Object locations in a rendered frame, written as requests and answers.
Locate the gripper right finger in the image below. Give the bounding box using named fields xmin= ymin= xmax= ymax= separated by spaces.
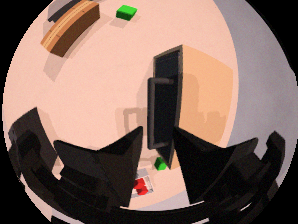
xmin=172 ymin=126 xmax=258 ymax=205

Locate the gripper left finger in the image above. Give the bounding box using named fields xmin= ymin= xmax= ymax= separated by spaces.
xmin=53 ymin=126 xmax=143 ymax=208

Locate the small green block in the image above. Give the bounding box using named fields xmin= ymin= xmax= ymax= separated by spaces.
xmin=116 ymin=5 xmax=138 ymax=21
xmin=154 ymin=157 xmax=167 ymax=171

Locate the red block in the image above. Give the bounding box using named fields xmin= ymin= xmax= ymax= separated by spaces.
xmin=136 ymin=186 xmax=148 ymax=195
xmin=133 ymin=178 xmax=145 ymax=189

